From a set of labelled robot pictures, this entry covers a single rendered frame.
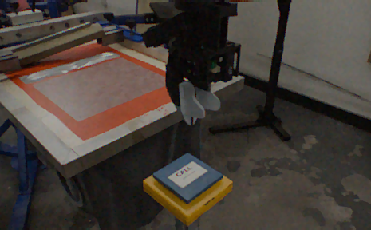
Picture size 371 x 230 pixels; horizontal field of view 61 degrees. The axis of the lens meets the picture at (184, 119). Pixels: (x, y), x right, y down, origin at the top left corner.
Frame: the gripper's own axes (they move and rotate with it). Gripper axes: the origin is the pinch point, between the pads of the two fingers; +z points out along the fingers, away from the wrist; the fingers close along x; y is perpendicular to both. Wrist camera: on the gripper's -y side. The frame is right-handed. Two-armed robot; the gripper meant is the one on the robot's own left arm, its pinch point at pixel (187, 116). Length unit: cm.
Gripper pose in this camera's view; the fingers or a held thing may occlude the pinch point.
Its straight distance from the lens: 54.7
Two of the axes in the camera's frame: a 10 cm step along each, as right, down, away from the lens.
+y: 7.0, 3.8, -6.1
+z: 0.0, 8.5, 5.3
